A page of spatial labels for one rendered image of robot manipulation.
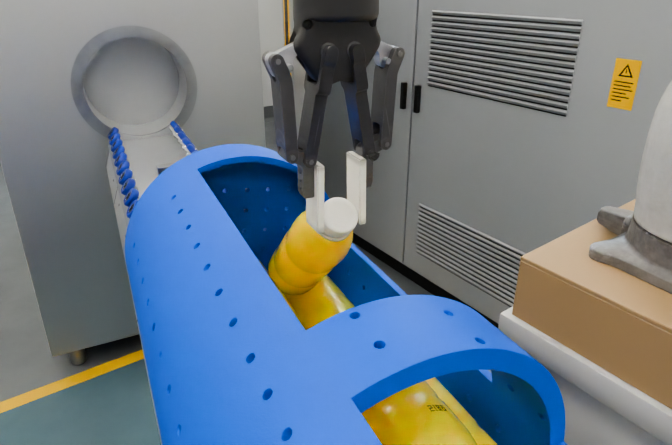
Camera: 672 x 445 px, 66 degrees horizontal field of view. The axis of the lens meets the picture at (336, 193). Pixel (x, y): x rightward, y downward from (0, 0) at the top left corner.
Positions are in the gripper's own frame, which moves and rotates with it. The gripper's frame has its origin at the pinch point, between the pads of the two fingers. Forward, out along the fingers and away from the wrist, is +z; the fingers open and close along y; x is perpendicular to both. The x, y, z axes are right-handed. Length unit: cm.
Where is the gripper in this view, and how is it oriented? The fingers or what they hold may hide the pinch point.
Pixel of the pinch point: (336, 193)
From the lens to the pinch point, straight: 51.5
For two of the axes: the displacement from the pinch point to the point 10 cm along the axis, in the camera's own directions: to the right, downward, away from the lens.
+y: -9.0, 1.6, -4.0
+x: 4.3, 3.4, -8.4
